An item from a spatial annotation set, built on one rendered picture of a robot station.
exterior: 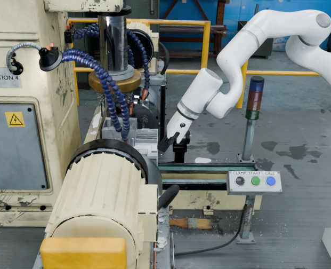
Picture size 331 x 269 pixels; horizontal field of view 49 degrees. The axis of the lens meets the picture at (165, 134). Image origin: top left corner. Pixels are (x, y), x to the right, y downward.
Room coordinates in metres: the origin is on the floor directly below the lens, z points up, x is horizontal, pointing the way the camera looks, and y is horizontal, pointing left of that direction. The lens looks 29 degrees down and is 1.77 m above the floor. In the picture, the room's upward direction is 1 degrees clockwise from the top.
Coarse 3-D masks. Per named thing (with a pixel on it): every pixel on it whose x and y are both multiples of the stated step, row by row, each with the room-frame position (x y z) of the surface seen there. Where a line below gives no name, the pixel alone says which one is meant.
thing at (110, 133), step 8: (104, 120) 1.21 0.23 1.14; (120, 120) 1.24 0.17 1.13; (136, 120) 1.22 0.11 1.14; (112, 128) 1.21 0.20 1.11; (136, 128) 1.21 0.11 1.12; (104, 136) 1.14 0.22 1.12; (112, 136) 1.14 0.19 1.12; (120, 136) 1.14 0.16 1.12; (128, 136) 1.14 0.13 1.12; (128, 144) 1.14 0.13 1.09
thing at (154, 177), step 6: (144, 156) 0.97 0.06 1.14; (150, 162) 0.96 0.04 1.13; (150, 168) 0.93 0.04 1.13; (156, 168) 0.96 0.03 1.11; (150, 174) 0.90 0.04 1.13; (156, 174) 0.93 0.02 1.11; (150, 180) 0.87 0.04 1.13; (156, 180) 0.90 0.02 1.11; (162, 186) 0.94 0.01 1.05; (162, 192) 0.91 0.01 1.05
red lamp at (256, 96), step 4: (248, 92) 1.51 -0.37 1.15; (252, 92) 1.48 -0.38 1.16; (256, 92) 1.47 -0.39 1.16; (260, 92) 1.48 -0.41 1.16; (248, 96) 1.50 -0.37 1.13; (252, 96) 1.48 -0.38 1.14; (256, 96) 1.47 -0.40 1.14; (260, 96) 1.48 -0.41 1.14; (252, 100) 1.48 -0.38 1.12; (256, 100) 1.47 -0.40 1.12; (260, 100) 1.48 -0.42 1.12
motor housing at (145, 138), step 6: (138, 132) 1.19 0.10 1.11; (144, 132) 1.19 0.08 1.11; (150, 132) 1.19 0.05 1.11; (156, 132) 1.19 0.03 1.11; (138, 138) 1.16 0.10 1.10; (144, 138) 1.16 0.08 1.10; (150, 138) 1.16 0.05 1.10; (156, 138) 1.16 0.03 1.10; (138, 144) 1.15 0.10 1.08; (144, 144) 1.15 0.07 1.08; (150, 144) 1.15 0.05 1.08; (156, 144) 1.15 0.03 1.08; (138, 150) 1.13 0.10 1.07; (150, 150) 1.13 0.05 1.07; (150, 156) 1.11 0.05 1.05; (156, 156) 1.11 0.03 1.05; (156, 162) 1.10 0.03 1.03
